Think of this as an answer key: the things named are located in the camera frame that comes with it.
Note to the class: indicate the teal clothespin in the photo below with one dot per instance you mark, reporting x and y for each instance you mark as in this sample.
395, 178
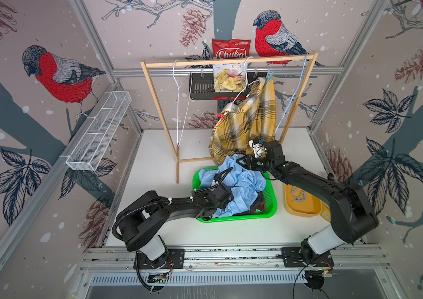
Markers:
269, 75

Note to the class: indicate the yellow round bowl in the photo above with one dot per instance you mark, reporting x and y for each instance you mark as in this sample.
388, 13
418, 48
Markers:
326, 212

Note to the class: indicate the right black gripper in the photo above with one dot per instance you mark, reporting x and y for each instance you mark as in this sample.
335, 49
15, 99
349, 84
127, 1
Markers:
249, 161

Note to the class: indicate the white wire mesh basket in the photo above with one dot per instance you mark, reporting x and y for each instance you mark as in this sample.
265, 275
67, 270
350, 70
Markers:
93, 144

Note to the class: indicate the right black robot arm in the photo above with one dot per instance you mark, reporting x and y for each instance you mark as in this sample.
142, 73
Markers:
352, 215

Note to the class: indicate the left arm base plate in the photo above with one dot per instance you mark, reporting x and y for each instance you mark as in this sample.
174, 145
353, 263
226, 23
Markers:
172, 259

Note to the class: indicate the green plastic mesh basket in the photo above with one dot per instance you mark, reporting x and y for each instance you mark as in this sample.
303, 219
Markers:
270, 210

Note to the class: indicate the black wall bracket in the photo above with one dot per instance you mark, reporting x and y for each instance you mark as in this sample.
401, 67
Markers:
201, 87

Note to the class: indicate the dark multicolour plaid shirt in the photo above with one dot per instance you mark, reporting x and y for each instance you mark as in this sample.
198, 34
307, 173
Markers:
259, 205

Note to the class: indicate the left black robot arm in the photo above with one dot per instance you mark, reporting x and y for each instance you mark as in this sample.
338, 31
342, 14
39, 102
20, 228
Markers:
138, 224

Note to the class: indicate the white hanger of yellow shirt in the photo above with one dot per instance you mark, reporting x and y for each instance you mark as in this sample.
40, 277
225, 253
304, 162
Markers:
244, 71

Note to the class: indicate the red clothespin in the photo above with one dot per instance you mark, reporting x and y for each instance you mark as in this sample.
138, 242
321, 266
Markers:
221, 116

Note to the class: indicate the light blue shirt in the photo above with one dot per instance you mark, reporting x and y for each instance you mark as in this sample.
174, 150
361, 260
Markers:
244, 185

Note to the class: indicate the yellow plastic tray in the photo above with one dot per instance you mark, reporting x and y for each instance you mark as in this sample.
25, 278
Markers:
311, 207

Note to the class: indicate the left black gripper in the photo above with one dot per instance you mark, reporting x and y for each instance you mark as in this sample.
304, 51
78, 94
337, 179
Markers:
225, 204

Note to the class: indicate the white clothespin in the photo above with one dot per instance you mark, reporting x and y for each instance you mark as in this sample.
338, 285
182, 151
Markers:
298, 195

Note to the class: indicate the yellow plaid shirt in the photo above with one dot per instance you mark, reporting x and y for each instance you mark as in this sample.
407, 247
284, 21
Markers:
254, 117

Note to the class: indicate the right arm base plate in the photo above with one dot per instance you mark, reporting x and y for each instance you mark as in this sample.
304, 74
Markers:
299, 257

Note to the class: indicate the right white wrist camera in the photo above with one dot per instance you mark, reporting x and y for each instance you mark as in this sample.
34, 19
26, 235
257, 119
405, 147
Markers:
258, 147

